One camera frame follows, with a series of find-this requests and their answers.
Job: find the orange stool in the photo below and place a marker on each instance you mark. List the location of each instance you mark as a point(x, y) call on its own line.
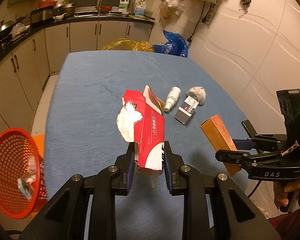
point(40, 141)

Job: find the blue table cloth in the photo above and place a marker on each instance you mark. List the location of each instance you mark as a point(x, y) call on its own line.
point(88, 127)

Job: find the white small plastic bottle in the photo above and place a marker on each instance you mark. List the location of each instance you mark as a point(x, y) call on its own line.
point(171, 99)

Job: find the orange paper box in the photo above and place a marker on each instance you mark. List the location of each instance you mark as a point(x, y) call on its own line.
point(217, 134)

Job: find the kitchen sink faucet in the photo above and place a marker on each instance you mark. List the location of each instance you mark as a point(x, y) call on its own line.
point(98, 6)

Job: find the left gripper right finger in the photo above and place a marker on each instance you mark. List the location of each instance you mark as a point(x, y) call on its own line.
point(176, 183)

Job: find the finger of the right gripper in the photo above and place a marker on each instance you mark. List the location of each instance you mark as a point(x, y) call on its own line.
point(249, 128)
point(244, 144)

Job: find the yellow plastic bag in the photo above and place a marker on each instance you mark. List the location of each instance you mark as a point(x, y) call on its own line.
point(127, 44)

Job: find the teal white wrapper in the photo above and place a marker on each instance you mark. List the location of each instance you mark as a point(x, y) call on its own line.
point(27, 182)

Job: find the black wok with lid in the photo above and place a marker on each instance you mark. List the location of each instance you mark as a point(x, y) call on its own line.
point(6, 27)

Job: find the red white torn carton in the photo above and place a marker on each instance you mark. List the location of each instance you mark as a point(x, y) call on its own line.
point(145, 129)

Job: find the crumpled white paper ball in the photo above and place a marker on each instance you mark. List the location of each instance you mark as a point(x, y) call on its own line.
point(198, 93)

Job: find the white medicine box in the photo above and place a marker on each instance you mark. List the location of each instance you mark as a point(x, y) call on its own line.
point(186, 110)

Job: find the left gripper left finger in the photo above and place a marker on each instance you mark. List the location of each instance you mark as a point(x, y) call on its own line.
point(122, 183)

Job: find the person's right hand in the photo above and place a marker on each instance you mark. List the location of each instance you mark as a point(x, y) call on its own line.
point(281, 192)

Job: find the blue plastic bag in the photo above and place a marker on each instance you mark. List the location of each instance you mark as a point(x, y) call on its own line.
point(175, 45)

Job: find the red plastic mesh basket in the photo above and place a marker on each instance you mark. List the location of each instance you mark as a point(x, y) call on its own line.
point(16, 145)

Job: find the silver cooking pot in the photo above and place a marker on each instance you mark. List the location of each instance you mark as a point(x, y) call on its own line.
point(67, 9)

